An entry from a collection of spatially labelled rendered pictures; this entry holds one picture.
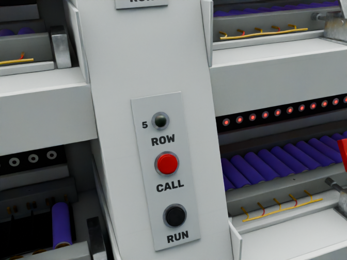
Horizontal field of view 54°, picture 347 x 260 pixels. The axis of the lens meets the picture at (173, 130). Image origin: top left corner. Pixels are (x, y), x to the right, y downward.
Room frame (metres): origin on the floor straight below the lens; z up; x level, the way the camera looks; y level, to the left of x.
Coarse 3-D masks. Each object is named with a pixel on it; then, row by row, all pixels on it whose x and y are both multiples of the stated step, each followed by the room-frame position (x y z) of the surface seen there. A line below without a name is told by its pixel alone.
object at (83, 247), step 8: (64, 248) 0.29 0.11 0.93; (72, 248) 0.29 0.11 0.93; (80, 248) 0.29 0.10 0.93; (88, 248) 0.29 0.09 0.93; (32, 256) 0.29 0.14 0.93; (40, 256) 0.29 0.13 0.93; (48, 256) 0.28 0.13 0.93; (56, 256) 0.28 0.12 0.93; (64, 256) 0.28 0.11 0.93; (72, 256) 0.28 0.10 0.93; (80, 256) 0.28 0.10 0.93; (88, 256) 0.29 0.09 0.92
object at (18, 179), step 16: (0, 176) 0.38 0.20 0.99; (16, 176) 0.38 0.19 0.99; (32, 176) 0.39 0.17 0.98; (48, 176) 0.40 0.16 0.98; (64, 176) 0.40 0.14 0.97; (96, 176) 0.36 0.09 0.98; (80, 192) 0.41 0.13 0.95; (96, 192) 0.41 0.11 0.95; (48, 208) 0.38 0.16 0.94; (80, 208) 0.38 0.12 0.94; (96, 208) 0.38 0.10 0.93; (80, 224) 0.36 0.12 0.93; (96, 224) 0.32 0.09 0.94; (80, 240) 0.33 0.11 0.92; (96, 240) 0.30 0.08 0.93; (112, 240) 0.27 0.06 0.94; (96, 256) 0.28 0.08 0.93; (112, 256) 0.31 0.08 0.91
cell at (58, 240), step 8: (56, 208) 0.35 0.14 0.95; (64, 208) 0.36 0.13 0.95; (56, 216) 0.34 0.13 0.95; (64, 216) 0.34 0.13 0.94; (56, 224) 0.33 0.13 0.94; (64, 224) 0.33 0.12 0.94; (56, 232) 0.32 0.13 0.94; (64, 232) 0.32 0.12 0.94; (56, 240) 0.31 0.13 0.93; (64, 240) 0.31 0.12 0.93
